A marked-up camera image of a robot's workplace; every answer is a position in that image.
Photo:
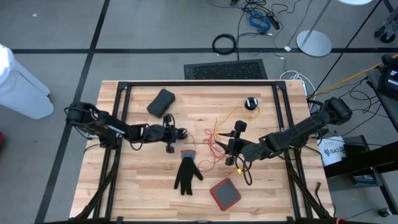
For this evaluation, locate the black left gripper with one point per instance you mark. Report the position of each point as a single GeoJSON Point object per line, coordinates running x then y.
{"type": "Point", "coordinates": [158, 133]}

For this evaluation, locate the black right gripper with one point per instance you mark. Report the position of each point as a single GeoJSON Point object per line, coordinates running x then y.
{"type": "Point", "coordinates": [239, 149]}

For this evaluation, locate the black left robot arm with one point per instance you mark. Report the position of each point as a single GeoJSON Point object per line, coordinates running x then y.
{"type": "Point", "coordinates": [109, 126]}

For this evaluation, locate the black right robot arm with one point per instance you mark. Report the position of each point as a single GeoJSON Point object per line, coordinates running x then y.
{"type": "Point", "coordinates": [304, 127]}

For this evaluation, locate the black zippered case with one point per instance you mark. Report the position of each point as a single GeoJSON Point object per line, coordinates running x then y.
{"type": "Point", "coordinates": [161, 102]}

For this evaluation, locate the black glove grey red cuff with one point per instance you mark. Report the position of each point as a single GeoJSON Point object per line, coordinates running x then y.
{"type": "Point", "coordinates": [186, 174]}

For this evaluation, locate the red square box grey lid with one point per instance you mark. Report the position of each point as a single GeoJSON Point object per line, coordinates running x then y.
{"type": "Point", "coordinates": [225, 194]}

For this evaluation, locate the black floor vent grate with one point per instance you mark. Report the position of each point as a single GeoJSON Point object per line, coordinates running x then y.
{"type": "Point", "coordinates": [225, 70]}

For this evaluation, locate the black power strip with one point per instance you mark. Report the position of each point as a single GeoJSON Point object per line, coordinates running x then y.
{"type": "Point", "coordinates": [274, 21]}

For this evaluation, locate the black equipment cart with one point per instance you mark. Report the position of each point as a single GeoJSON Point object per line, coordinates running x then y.
{"type": "Point", "coordinates": [357, 161]}

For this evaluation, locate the white plastic bin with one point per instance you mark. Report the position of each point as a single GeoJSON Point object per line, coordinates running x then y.
{"type": "Point", "coordinates": [21, 90]}

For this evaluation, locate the black electronics box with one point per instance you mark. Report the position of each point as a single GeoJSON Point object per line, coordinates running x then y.
{"type": "Point", "coordinates": [391, 81]}

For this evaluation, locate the black caster chair base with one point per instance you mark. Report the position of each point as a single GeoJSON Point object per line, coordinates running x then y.
{"type": "Point", "coordinates": [387, 36]}

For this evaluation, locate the black metal table frame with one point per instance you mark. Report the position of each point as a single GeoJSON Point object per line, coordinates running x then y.
{"type": "Point", "coordinates": [202, 83]}

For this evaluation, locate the grey round-base pedestal stand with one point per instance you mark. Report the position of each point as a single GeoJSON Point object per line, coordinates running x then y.
{"type": "Point", "coordinates": [314, 43]}

